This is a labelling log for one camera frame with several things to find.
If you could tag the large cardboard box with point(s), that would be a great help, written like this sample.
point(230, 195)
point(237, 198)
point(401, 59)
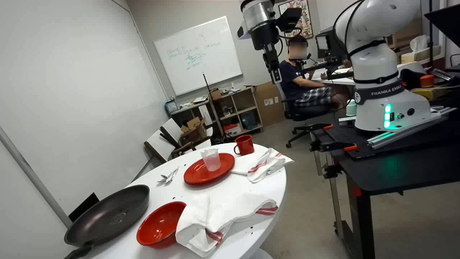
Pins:
point(269, 102)

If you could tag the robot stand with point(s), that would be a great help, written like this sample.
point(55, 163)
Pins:
point(395, 162)

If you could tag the red bowl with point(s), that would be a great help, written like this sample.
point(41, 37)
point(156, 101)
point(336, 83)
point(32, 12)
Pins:
point(158, 226)

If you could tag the open cardboard box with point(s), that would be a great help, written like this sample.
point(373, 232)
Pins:
point(194, 129)

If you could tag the red plate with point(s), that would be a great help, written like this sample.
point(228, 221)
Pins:
point(201, 174)

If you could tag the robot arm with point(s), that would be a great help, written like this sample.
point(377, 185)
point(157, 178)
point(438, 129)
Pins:
point(377, 64)

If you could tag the colourful wall poster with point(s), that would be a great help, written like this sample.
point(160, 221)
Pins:
point(306, 21)

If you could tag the black frying pan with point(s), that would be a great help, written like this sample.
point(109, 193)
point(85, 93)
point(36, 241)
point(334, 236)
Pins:
point(107, 216)

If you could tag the person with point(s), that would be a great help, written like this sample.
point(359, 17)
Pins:
point(294, 79)

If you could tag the low dark shelf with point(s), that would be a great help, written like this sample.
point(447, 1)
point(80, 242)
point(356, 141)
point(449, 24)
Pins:
point(188, 111)

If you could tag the office chair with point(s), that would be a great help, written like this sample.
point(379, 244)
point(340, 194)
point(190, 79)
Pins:
point(302, 115)

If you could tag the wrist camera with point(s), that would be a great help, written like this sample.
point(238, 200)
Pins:
point(290, 18)

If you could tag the monitor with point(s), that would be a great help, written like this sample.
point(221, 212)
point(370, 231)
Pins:
point(325, 43)

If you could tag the whiteboard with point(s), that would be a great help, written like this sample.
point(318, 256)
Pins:
point(197, 54)

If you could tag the stack of white folding chairs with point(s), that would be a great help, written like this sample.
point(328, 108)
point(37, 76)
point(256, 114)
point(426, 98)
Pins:
point(163, 142)

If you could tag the white towel with red stripes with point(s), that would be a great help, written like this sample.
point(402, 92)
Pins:
point(222, 212)
point(262, 163)

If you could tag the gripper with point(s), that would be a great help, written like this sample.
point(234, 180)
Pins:
point(264, 36)

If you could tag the tissue box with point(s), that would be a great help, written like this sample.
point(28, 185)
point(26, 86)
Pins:
point(420, 52)

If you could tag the red mug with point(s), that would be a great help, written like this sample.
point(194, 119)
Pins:
point(246, 145)

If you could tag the wooden cube shelf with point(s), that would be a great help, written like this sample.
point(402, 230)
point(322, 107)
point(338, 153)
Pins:
point(244, 102)

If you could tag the clear plastic cup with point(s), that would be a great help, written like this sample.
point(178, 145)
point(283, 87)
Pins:
point(212, 162)

